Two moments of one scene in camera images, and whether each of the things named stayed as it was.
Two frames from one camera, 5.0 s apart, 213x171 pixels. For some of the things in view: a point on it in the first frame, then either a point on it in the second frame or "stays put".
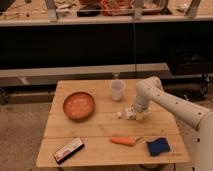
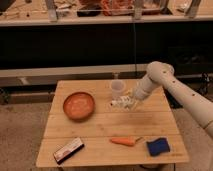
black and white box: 65,152 stays put
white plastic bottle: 129,113 → 122,102
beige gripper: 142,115 → 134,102
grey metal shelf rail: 49,77 stays put
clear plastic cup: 118,86 stays put
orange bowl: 79,106 stays put
